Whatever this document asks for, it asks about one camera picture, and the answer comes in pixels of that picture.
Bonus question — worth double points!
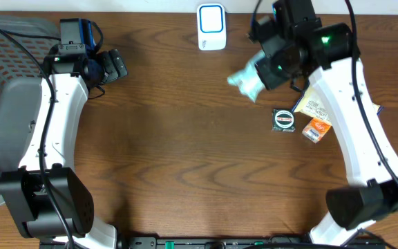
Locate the teal wet wipes packet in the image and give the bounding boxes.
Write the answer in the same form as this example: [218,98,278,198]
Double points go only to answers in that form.
[227,50,265,102]

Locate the large white snack bag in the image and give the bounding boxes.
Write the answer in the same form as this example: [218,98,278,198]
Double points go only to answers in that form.
[294,84,383,126]

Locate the dark green round-label packet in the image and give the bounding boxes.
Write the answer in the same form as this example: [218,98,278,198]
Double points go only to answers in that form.
[272,109,295,133]

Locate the orange Kleenex tissue pack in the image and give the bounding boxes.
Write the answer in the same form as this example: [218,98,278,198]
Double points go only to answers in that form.
[302,118,332,143]

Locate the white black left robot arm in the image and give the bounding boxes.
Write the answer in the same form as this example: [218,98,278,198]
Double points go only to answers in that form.
[0,49,128,248]

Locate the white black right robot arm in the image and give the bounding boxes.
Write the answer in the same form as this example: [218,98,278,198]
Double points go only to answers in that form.
[249,19,398,247]

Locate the white barcode scanner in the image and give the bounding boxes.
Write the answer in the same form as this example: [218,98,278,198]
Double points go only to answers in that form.
[196,3,227,50]

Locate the dark grey plastic basket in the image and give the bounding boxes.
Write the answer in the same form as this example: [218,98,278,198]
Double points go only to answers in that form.
[0,15,59,205]

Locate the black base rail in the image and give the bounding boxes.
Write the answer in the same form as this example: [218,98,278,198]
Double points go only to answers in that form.
[39,235,387,249]

